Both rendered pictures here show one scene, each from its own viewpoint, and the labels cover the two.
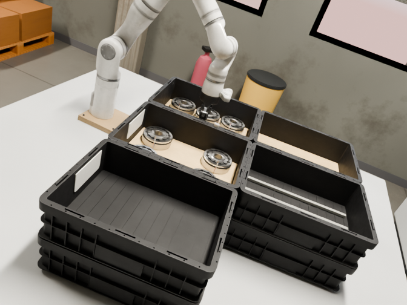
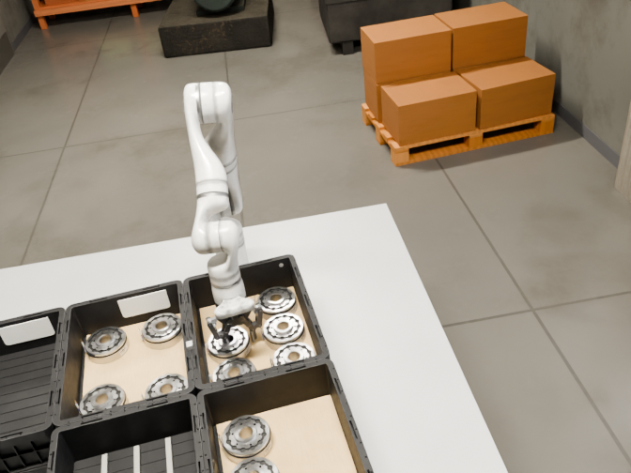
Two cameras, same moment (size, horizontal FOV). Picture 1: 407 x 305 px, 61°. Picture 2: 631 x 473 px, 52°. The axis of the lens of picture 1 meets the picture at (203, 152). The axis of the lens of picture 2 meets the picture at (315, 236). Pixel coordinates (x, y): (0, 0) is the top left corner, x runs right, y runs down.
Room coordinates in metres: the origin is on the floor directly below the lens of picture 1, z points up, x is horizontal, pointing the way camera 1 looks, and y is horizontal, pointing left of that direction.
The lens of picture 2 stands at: (1.12, -1.13, 1.97)
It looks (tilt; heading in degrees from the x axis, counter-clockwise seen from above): 36 degrees down; 76
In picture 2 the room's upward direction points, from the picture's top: 7 degrees counter-clockwise
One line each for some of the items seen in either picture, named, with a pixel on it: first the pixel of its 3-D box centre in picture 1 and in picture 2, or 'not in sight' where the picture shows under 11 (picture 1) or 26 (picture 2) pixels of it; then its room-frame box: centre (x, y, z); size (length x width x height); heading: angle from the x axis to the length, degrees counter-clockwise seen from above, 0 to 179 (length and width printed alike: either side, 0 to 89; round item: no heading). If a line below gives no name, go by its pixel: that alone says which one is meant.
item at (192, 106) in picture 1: (183, 103); (276, 299); (1.31, 0.14, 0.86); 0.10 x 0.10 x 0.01
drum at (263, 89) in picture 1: (255, 106); not in sight; (2.96, -0.31, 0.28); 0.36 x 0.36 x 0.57
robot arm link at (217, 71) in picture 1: (222, 59); (223, 251); (1.20, 0.04, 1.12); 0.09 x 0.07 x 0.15; 164
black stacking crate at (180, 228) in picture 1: (146, 212); (3, 394); (0.63, 0.09, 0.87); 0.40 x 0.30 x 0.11; 86
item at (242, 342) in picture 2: not in sight; (228, 341); (1.16, 0.05, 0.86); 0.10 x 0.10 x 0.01
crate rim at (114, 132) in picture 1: (185, 141); (126, 347); (0.93, 0.06, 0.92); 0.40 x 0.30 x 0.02; 86
